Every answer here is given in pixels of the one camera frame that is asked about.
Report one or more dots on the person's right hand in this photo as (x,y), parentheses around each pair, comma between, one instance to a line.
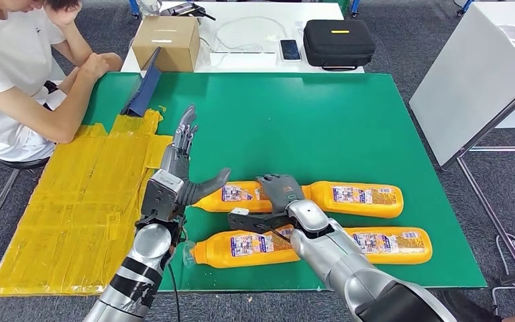
(93,66)

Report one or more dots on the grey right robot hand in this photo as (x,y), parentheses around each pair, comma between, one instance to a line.
(282,191)

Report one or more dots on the person's left hand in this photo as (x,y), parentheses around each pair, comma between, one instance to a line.
(68,12)

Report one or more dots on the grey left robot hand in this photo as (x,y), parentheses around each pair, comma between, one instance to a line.
(177,164)

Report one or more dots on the orange detergent bottle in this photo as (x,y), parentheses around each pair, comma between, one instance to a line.
(208,204)
(319,200)
(213,255)
(391,258)

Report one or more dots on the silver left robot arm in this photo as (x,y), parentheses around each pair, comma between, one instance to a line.
(151,244)

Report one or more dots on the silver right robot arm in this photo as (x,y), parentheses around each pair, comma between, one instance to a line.
(328,258)

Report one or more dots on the dark blue folder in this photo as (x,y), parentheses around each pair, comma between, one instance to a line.
(144,91)

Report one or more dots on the green table mat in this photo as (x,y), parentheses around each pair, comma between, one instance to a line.
(284,124)

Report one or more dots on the brown cardboard box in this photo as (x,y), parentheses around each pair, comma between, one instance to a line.
(166,44)

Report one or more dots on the person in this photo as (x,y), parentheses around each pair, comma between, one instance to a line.
(0,66)

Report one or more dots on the black handheld device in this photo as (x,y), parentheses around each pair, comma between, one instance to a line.
(184,8)

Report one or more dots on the black stool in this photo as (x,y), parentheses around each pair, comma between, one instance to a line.
(22,163)

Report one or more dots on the yellow taped sheet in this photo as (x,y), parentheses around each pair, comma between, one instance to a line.
(62,200)

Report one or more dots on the smartphone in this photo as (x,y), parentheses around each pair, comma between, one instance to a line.
(290,49)

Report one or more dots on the black carry case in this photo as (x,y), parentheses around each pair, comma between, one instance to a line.
(337,49)

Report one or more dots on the green plastic crate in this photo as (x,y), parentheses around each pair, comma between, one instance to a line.
(337,5)

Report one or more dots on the white side table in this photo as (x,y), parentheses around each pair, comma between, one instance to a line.
(470,80)

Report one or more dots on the black shoe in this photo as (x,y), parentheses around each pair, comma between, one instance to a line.
(466,311)

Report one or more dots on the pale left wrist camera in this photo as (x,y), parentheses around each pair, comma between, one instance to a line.
(162,195)

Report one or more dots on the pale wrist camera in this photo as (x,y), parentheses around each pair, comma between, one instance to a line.
(239,212)
(162,195)

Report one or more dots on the black right camera bracket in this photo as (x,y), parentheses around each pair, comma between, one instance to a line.
(248,223)

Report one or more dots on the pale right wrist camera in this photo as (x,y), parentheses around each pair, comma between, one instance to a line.
(239,212)

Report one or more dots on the blue frame leg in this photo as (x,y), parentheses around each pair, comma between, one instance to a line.
(464,6)
(134,8)
(355,6)

